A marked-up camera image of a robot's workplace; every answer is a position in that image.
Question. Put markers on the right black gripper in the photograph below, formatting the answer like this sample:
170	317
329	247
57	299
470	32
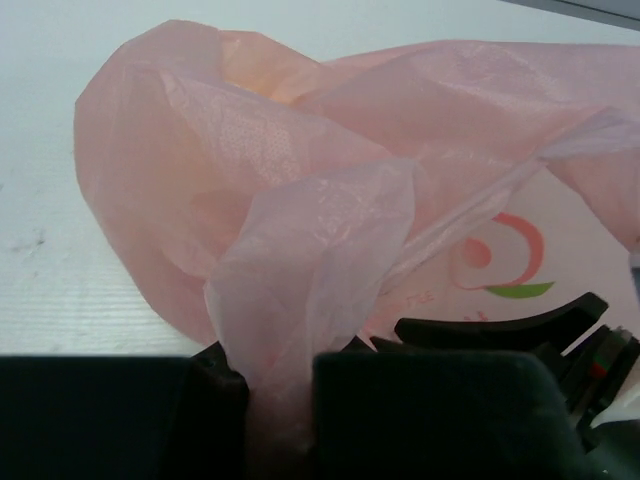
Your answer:
597	367

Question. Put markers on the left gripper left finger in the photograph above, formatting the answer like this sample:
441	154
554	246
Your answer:
122	417

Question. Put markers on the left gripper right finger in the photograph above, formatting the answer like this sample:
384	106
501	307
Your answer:
442	414

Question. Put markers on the pink plastic bag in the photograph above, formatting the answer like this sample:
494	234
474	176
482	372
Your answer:
282	205

